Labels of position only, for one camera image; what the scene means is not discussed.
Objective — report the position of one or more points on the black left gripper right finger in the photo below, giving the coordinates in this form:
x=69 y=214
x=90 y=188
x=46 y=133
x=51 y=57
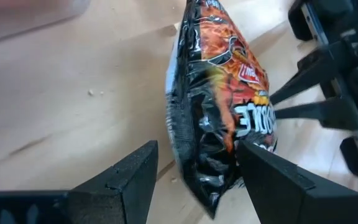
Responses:
x=272 y=186

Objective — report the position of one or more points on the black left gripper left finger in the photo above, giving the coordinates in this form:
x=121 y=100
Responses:
x=126 y=186

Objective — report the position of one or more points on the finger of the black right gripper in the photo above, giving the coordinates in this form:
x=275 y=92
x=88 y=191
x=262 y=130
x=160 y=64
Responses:
x=315 y=68
x=331 y=112

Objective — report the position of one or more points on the black Fire Noodle pack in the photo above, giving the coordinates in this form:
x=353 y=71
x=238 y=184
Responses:
x=204 y=124

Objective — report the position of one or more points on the small noodle crumb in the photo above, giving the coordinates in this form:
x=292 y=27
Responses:
x=90 y=92

